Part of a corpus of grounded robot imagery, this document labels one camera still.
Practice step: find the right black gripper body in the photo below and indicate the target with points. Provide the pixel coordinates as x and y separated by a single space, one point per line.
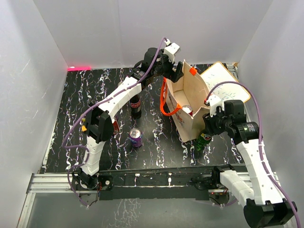
217 124

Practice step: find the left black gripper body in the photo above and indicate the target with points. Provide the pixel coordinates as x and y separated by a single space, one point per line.
166 69

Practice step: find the green glass bottle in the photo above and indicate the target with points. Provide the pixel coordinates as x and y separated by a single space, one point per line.
203 140

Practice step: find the red cola can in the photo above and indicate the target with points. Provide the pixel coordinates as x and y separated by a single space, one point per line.
188 109
116 125

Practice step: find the beige canvas bag orange handles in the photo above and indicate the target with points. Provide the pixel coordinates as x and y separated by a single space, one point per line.
184 102

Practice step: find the glass cola bottle red cap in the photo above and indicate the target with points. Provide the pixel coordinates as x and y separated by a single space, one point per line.
135 105

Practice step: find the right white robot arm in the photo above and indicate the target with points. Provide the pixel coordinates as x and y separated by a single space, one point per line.
264 205

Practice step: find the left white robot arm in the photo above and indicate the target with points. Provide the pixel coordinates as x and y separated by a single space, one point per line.
98 125

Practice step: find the purple soda can front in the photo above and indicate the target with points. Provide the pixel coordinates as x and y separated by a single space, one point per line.
135 136

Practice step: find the pink marker strip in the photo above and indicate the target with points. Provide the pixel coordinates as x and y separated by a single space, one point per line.
81 68

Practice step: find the yellow bow-shaped sponge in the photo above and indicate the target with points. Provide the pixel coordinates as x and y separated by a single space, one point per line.
83 128

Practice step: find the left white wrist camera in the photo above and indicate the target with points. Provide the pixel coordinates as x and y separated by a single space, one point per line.
171 50

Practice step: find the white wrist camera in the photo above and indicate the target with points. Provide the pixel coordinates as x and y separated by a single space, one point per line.
171 50
216 105

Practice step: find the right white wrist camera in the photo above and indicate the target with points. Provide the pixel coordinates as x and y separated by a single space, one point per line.
216 105

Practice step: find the white board wooden frame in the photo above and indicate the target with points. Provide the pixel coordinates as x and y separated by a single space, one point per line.
217 73

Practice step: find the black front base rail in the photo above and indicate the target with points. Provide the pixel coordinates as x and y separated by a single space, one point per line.
195 182

